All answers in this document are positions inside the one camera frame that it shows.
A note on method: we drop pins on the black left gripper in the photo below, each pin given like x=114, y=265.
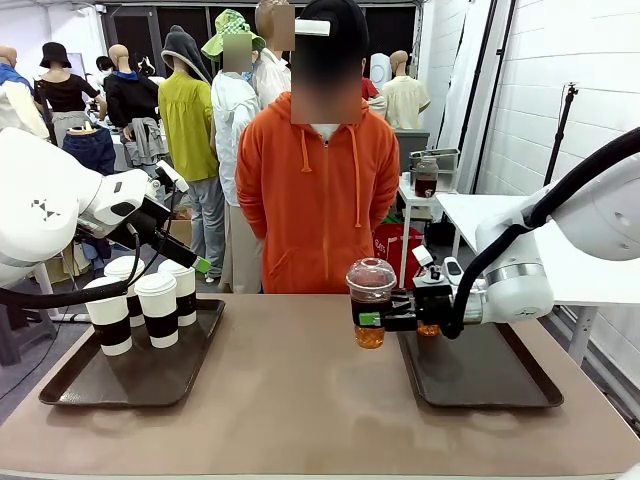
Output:
x=160, y=235

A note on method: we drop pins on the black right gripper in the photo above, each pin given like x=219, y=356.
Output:
x=432, y=307

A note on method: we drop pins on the white paper cup black sleeve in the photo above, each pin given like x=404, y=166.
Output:
x=122, y=267
x=112, y=320
x=185, y=295
x=159, y=315

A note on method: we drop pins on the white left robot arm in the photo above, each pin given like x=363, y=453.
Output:
x=40, y=200

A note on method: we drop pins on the dark brown serving tray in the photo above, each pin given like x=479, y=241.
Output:
x=150, y=375
x=475, y=370

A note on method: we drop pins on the cardboard box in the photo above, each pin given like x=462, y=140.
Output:
x=181, y=231

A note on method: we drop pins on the red shopping bag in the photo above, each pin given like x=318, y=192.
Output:
x=395, y=245

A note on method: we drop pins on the small white table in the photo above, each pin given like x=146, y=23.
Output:
x=407, y=200

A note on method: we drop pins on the white side table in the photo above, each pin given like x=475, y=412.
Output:
x=470, y=210

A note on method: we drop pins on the glass jar of tea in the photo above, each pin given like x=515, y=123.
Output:
x=426, y=182

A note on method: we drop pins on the person in orange hoodie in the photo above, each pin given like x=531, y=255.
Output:
x=315, y=200

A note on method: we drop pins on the mannequin in yellow-green shirt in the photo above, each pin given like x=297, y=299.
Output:
x=187, y=125

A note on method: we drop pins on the mannequin torso in jeans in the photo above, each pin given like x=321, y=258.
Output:
x=90, y=147

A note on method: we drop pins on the grey cabinet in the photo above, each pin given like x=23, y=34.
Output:
x=410, y=142

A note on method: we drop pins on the mannequin in black hoodie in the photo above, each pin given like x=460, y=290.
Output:
x=125, y=100

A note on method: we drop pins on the grey stool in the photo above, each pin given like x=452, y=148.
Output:
x=30, y=330

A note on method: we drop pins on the tall mannequin in white shirt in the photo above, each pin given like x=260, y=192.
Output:
x=270, y=80

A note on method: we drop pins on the mannequin in beige shirt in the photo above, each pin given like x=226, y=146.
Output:
x=405, y=100

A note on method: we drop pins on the mannequin in black top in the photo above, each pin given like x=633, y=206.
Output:
x=62, y=92

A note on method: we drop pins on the white round appliance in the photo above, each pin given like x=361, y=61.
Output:
x=378, y=70

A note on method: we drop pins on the black tripod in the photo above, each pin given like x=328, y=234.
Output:
x=562, y=130

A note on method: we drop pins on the green checked sun hat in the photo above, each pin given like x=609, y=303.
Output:
x=225, y=25

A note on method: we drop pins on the mannequin in blue white jacket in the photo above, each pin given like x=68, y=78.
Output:
x=15, y=105

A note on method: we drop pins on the black bucket hat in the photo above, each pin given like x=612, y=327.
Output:
x=55, y=55

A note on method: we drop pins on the black beanie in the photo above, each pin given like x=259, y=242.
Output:
x=345, y=12

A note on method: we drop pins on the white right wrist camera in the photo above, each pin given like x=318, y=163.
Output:
x=424, y=256

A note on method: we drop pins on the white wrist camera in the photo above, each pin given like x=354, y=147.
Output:
x=172, y=176
x=424, y=256

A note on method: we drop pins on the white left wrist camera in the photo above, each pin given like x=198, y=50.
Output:
x=172, y=176

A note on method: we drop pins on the white head-mounted camera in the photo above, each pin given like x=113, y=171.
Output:
x=312, y=27

